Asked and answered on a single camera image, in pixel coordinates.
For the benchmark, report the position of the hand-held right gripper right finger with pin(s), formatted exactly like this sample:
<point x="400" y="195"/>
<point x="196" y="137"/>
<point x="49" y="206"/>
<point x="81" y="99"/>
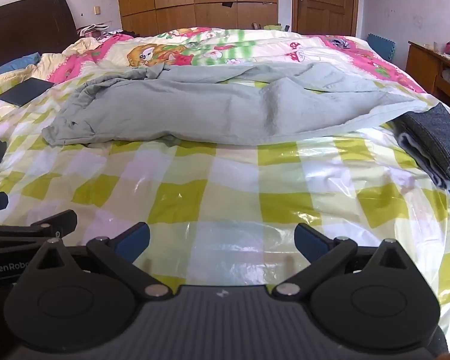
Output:
<point x="309" y="242"/>

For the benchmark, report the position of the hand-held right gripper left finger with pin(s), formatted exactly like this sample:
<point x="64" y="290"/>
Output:
<point x="133" y="242"/>

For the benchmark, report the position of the grey pants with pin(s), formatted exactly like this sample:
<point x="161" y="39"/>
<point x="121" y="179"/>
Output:
<point x="210" y="108"/>

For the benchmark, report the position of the black notebook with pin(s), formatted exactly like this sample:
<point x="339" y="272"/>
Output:
<point x="24" y="92"/>

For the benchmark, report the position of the blue pillow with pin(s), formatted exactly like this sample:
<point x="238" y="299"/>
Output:
<point x="11" y="65"/>

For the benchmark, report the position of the folded dark grey jeans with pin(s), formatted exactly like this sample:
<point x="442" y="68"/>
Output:
<point x="435" y="138"/>

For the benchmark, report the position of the dark textured cloth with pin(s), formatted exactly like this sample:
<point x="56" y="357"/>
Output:
<point x="440" y="343"/>

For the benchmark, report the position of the dark wooden headboard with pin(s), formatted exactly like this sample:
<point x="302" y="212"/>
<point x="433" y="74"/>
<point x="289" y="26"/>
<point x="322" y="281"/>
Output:
<point x="22" y="26"/>

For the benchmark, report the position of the white striped bag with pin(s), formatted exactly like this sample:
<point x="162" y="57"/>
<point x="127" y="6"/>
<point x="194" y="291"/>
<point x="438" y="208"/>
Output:
<point x="93" y="30"/>

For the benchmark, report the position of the blue foam mat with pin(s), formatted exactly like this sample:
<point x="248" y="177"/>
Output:
<point x="381" y="47"/>

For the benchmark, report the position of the wooden desk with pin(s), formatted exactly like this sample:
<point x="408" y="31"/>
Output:
<point x="422" y="63"/>

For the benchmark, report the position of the cartoon printed quilt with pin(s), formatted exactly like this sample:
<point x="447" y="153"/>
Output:
<point x="217" y="48"/>

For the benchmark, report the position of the green cloth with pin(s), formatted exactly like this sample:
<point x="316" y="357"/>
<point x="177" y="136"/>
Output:
<point x="273" y="27"/>

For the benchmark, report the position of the wooden door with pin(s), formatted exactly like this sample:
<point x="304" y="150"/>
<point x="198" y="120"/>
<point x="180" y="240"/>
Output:
<point x="326" y="3"/>

